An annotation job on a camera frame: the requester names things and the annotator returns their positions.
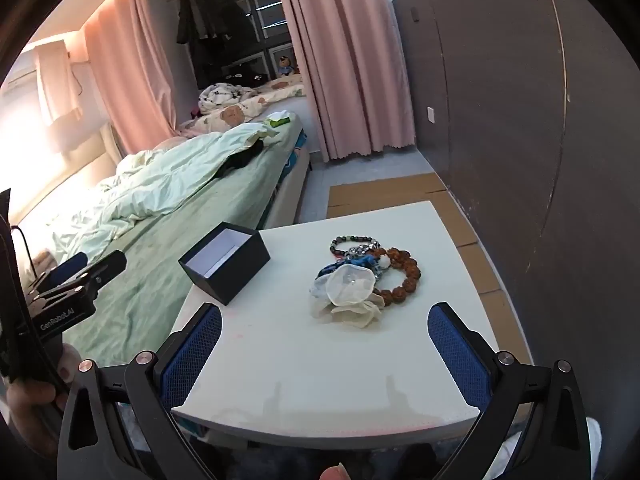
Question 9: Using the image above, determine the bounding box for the wide pink curtain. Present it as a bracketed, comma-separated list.
[269, 0, 417, 162]

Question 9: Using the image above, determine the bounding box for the black cable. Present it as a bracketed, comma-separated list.
[11, 225, 39, 275]

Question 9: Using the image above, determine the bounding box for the blue hair tie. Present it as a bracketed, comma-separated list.
[316, 254, 385, 282]

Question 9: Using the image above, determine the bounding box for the light green duvet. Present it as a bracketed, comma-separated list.
[50, 122, 281, 261]

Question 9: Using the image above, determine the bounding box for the dark brown wardrobe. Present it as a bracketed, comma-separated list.
[392, 0, 640, 408]

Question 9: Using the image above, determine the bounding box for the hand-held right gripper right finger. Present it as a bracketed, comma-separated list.
[427, 302, 593, 480]

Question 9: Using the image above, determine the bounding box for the dark and green bead bracelet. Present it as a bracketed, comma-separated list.
[329, 234, 374, 261]

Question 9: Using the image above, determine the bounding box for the white object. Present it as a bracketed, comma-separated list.
[492, 417, 603, 480]

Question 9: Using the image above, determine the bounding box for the black cloth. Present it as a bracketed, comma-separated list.
[216, 139, 265, 179]

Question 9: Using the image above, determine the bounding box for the cartoon print quilt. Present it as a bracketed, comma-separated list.
[181, 80, 307, 135]

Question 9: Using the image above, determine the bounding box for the black box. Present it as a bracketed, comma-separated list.
[178, 221, 271, 307]

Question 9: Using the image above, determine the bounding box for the white flower hair tie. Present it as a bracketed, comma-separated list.
[308, 262, 387, 331]

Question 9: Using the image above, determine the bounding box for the window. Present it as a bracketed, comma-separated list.
[207, 0, 301, 81]

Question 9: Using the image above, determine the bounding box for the beige headboard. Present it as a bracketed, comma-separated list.
[100, 122, 124, 162]

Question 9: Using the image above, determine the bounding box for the bed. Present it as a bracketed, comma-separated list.
[15, 95, 313, 368]

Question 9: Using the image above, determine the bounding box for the flat cardboard sheet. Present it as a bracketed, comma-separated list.
[326, 172, 507, 297]

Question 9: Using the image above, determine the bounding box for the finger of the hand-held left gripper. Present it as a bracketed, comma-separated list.
[27, 250, 127, 307]
[49, 252, 90, 286]

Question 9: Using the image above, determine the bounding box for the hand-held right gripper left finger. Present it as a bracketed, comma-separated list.
[56, 302, 223, 480]

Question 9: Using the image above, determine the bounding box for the black coat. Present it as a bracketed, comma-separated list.
[176, 0, 232, 89]

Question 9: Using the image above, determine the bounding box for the person's left hand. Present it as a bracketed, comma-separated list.
[5, 342, 83, 445]

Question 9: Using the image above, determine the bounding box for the black and white printed blanket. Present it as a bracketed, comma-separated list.
[197, 82, 256, 116]

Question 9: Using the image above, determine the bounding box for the silver crystal bracelet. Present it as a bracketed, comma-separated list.
[345, 242, 383, 261]

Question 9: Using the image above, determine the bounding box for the white air conditioner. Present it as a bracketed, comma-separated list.
[0, 71, 40, 95]

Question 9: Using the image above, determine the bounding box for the brown wooden bead bracelet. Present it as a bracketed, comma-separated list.
[372, 246, 422, 299]

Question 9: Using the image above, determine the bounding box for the narrow pink curtain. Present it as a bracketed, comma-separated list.
[82, 0, 183, 156]

